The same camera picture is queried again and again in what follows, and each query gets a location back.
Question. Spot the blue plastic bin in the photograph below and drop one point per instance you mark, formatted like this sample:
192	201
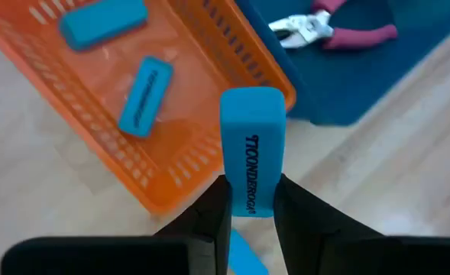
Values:
343	84

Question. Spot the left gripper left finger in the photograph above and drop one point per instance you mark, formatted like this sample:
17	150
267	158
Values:
171	252

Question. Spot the orange plastic basket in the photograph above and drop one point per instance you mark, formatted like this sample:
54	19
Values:
94	76

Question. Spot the blue eraser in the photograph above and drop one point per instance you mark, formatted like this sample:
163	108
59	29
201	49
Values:
253	114
146	97
102	23

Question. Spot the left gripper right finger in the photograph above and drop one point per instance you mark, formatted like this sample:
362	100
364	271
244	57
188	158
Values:
324	244

